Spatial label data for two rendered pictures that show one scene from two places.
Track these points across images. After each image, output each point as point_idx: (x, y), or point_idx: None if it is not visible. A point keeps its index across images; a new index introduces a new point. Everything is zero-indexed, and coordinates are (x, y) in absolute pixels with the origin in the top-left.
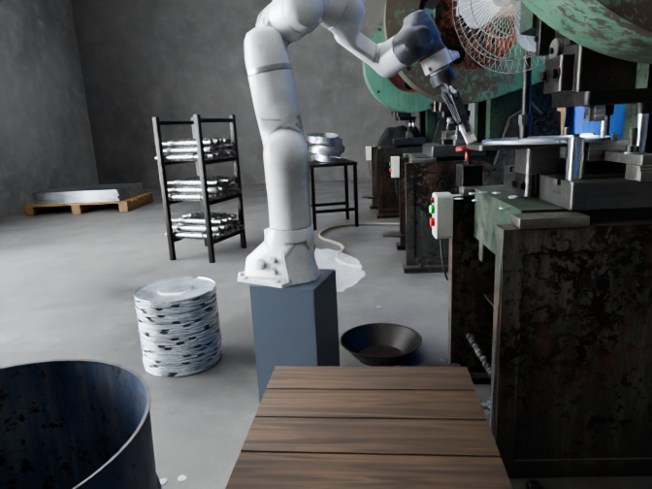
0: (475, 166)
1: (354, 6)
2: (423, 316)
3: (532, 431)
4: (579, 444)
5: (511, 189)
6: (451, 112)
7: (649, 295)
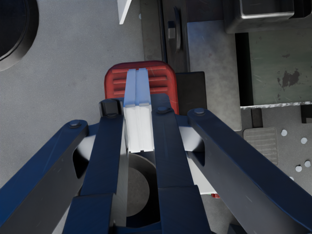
0: (205, 91)
1: None
2: (12, 139)
3: None
4: None
5: (299, 32)
6: (69, 204)
7: None
